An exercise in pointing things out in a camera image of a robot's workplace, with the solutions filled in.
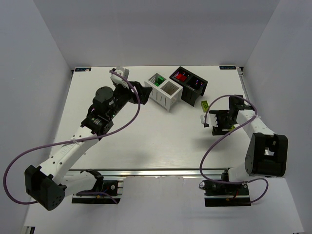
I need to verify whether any white slotted container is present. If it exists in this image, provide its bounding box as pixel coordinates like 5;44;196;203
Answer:
144;73;183;112

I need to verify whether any purple cable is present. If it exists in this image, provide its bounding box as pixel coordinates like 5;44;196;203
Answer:
2;69;141;205
199;95;270;204

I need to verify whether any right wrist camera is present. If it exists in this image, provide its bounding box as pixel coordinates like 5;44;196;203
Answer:
200;114;218;127

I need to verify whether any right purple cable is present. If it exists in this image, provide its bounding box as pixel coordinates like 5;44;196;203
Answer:
199;95;270;204

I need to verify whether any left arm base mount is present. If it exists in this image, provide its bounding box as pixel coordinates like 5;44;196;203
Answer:
72;169;123;205

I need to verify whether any black slotted container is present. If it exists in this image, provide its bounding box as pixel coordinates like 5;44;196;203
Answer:
169;66;208;107

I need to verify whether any yellow green long brick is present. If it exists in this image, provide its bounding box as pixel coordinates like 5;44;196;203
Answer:
200;100;209;113

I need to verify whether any aluminium table rail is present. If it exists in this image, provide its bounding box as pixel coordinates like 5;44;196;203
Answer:
66;168;225;177

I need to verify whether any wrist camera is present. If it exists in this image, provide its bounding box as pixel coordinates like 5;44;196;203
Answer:
200;114;218;127
110;67;130;89

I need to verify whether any green long lego piece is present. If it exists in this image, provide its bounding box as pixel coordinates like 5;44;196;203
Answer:
154;76;166;87

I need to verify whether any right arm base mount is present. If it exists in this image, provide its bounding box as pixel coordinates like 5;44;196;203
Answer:
199;180;251;207

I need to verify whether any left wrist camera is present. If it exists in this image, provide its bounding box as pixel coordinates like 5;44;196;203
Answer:
110;67;130;89

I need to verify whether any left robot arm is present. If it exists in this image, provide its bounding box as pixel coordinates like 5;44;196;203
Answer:
24;81;152;211

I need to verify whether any left blue table label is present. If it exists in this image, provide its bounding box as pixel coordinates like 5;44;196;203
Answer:
74;67;91;72

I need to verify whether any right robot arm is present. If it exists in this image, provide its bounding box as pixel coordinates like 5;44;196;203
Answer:
202;95;288;183

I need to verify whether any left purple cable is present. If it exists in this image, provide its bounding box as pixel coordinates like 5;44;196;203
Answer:
2;69;141;205

